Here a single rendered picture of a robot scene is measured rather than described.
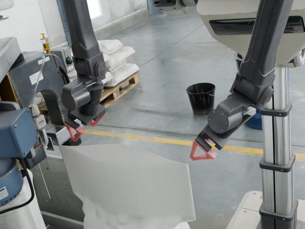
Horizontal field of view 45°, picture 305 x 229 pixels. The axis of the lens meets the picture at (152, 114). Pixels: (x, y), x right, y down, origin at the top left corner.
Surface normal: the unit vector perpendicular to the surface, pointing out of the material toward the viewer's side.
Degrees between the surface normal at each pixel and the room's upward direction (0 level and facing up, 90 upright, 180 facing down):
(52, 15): 90
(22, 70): 90
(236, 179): 0
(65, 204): 90
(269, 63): 106
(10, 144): 90
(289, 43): 130
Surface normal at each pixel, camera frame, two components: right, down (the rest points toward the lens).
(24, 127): 0.99, -0.12
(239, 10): -0.45, -0.41
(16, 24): 0.87, 0.07
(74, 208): -0.47, 0.44
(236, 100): 0.26, -0.80
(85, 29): 0.79, 0.25
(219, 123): -0.68, 0.25
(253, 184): -0.16, -0.90
